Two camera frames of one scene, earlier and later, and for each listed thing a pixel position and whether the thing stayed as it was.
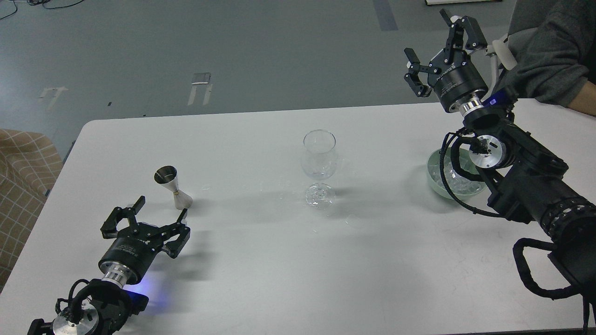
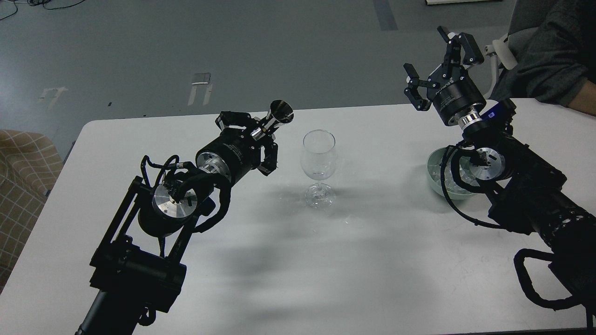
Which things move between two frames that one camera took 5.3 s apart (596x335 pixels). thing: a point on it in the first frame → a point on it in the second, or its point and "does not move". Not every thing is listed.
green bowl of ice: x=461 y=187 does not move
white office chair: x=499 y=54 does not move
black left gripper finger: x=173 y=248 → x=271 y=159
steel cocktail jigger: x=166 y=176 → x=281 y=111
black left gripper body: x=130 y=255 → x=232 y=153
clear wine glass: x=319 y=160 does not move
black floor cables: x=41 y=2 does not move
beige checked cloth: x=30 y=165 does not move
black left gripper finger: x=109 y=229 → x=232 y=118
